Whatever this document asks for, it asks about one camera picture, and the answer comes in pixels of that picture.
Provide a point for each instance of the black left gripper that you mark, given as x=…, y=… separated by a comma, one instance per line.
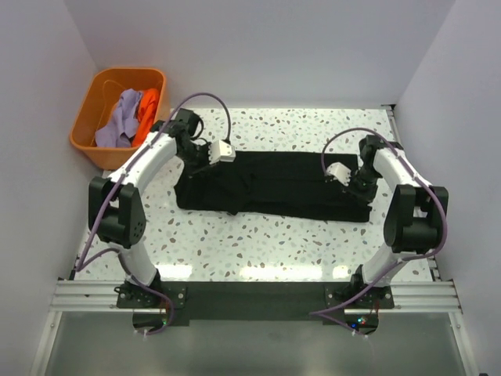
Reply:
x=206, y=163

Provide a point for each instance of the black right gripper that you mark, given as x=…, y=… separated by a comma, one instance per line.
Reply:
x=365, y=197

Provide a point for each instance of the black t shirt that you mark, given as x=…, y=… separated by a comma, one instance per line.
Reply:
x=276, y=183

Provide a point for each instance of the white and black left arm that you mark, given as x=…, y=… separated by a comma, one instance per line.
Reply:
x=116, y=212

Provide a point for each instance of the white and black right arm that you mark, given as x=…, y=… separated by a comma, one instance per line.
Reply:
x=415, y=223

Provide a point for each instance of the orange t shirt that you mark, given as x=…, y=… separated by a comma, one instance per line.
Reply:
x=145, y=115

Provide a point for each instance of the lavender t shirt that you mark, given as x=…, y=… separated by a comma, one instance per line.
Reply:
x=121, y=127

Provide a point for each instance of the orange plastic basket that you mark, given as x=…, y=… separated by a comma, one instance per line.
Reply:
x=100, y=101

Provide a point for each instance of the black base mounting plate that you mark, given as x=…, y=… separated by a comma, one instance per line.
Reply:
x=178, y=303

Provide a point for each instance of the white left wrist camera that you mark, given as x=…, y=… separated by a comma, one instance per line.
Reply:
x=221, y=151

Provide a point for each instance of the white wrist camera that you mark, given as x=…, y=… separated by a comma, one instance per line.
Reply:
x=221, y=151
x=338, y=172

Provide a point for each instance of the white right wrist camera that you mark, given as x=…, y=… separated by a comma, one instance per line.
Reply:
x=338, y=172

